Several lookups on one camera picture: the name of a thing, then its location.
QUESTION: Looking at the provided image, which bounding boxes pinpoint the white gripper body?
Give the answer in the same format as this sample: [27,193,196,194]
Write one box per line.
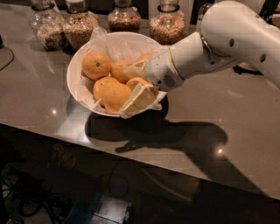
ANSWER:
[144,48,184,92]

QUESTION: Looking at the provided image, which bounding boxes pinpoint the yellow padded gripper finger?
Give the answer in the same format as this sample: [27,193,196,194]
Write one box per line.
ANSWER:
[123,59,147,79]
[119,83,158,119]

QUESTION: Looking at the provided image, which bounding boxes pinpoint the orange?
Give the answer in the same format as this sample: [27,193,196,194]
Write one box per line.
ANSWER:
[81,51,111,81]
[126,77,148,90]
[136,52,153,67]
[102,83,131,114]
[111,60,133,84]
[93,76,119,105]

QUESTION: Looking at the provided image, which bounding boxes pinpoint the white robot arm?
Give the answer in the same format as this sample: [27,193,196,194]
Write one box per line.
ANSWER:
[119,1,280,118]

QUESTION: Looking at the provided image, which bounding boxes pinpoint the white paper bowl liner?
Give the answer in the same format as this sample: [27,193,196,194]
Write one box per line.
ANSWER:
[75,24,165,116]

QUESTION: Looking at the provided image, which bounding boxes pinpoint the white ceramic bowl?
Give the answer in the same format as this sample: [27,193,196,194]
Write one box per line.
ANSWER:
[66,31,169,118]

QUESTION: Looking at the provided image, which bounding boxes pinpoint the orange front bottom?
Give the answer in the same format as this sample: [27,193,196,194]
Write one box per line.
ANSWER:
[102,83,131,114]

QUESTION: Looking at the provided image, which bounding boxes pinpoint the glass jar colourful cereal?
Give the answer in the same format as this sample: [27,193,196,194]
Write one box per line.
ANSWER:
[150,0,186,46]

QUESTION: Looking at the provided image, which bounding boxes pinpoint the glass jar dark granola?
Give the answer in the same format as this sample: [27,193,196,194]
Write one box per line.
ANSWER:
[107,0,141,32]

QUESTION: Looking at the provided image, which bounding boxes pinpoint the glass jar of grains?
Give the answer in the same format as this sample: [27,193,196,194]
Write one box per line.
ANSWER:
[63,0,99,50]

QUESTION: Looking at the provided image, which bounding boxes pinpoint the black mat under plates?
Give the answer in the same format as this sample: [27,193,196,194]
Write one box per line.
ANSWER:
[233,66,262,75]

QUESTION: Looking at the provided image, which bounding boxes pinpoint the glass jar far left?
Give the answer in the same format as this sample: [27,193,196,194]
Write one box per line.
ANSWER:
[29,0,67,51]

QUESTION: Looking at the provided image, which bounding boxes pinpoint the metal box on floor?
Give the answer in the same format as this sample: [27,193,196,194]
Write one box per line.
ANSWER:
[89,195,132,224]

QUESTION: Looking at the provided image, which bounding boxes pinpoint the black cable on table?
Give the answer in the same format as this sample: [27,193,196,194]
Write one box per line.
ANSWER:
[0,45,16,72]

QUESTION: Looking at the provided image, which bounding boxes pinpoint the black floor cables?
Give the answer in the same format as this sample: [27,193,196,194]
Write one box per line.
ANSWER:
[1,171,74,224]

